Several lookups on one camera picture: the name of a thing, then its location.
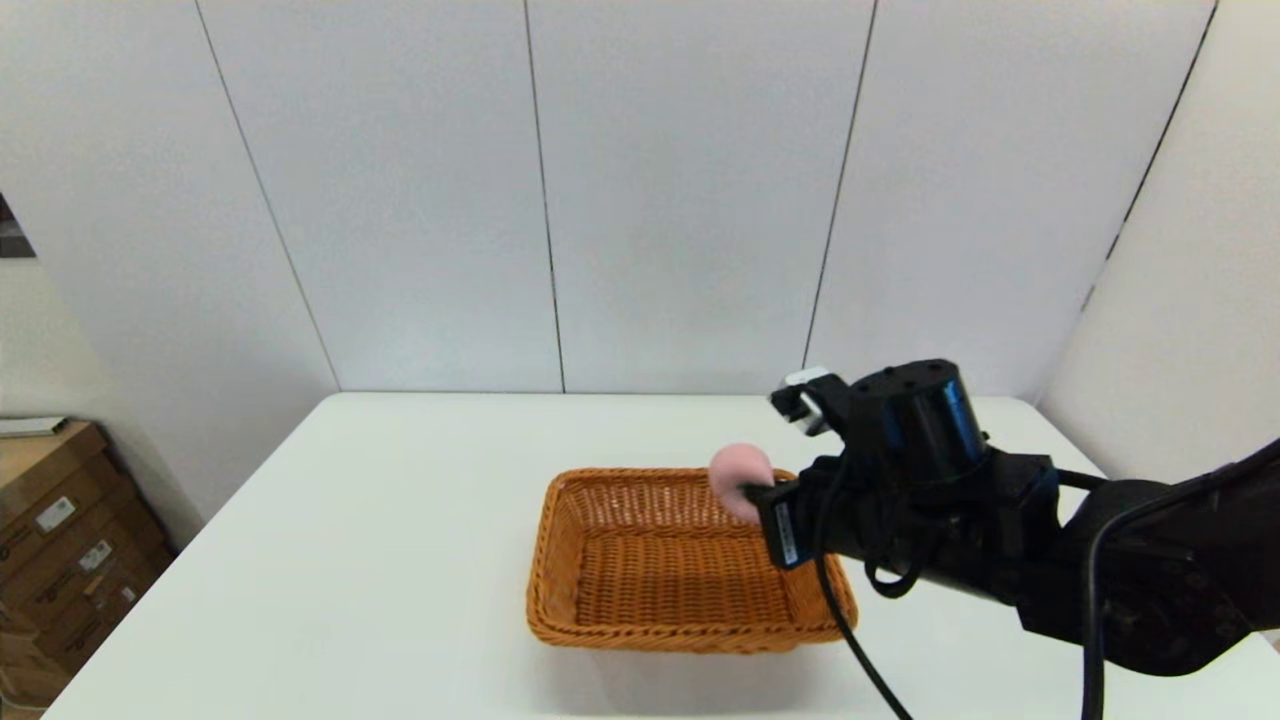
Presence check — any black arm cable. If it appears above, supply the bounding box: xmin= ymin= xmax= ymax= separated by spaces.
xmin=1078 ymin=440 xmax=1280 ymax=720

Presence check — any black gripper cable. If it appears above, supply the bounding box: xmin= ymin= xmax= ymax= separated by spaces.
xmin=810 ymin=455 xmax=916 ymax=720

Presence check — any dark wall fixture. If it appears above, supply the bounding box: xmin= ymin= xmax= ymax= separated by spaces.
xmin=0 ymin=192 xmax=37 ymax=259

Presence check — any orange woven wicker basket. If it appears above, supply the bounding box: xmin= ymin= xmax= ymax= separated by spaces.
xmin=526 ymin=467 xmax=859 ymax=656

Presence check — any pink plush peach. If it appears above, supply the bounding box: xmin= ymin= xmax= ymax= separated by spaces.
xmin=708 ymin=443 xmax=776 ymax=524

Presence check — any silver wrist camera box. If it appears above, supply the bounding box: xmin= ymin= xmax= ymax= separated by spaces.
xmin=768 ymin=366 xmax=846 ymax=438

